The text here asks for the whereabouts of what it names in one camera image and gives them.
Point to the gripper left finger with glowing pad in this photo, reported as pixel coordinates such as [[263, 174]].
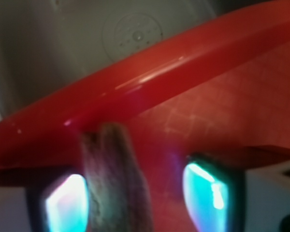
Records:
[[57, 199]]

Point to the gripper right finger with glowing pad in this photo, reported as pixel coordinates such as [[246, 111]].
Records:
[[214, 194]]

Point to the brown wood chip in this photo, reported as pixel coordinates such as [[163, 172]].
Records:
[[118, 192]]

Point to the red plastic tray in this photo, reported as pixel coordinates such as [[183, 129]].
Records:
[[225, 83]]

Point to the grey toy sink basin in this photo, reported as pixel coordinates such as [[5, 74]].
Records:
[[48, 44]]

